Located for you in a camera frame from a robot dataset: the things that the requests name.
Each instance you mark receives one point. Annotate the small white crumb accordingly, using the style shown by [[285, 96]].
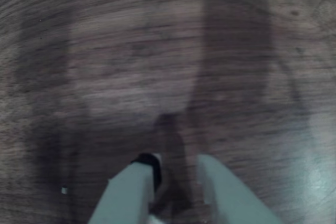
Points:
[[64, 190]]

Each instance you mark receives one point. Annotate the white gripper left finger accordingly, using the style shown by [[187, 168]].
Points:
[[126, 197]]

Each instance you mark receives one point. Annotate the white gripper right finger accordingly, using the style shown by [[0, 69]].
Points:
[[228, 197]]

